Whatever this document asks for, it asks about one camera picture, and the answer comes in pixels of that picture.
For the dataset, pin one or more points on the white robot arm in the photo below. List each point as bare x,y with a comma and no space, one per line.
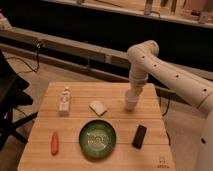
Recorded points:
195,90

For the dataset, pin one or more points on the white sponge block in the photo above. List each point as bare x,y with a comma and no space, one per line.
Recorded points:
98,107

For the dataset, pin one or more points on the white tube bottle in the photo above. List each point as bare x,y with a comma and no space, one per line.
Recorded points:
64,105

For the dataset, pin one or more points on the green ceramic bowl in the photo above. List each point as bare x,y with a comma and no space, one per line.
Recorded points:
97,139

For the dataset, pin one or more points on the black rectangular phone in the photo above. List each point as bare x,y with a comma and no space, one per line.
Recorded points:
139,136

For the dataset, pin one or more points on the orange carrot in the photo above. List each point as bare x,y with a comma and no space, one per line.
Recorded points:
54,143

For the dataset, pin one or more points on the black office chair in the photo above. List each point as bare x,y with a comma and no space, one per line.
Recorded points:
12,94

